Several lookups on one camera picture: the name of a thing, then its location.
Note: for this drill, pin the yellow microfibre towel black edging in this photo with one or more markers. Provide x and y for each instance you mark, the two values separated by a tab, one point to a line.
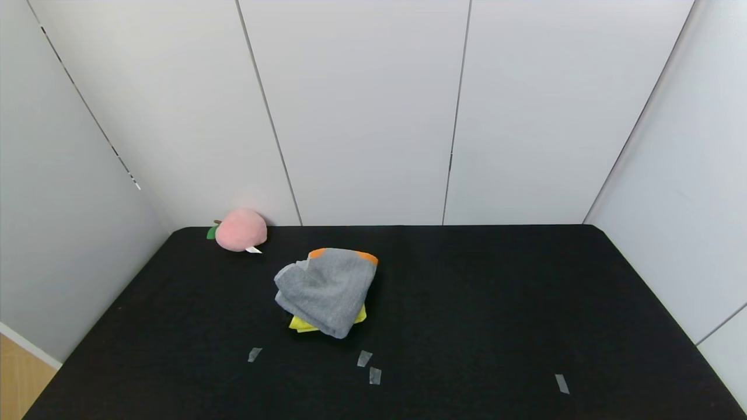
300	324

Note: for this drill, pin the pink plush peach toy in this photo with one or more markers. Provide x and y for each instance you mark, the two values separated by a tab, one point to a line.
240	230

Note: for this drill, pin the clear tape piece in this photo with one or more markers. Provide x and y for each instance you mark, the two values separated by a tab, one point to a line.
364	359
374	375
562	384
254	354

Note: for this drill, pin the grey towel orange white pattern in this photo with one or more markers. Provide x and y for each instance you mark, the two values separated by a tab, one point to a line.
327	289

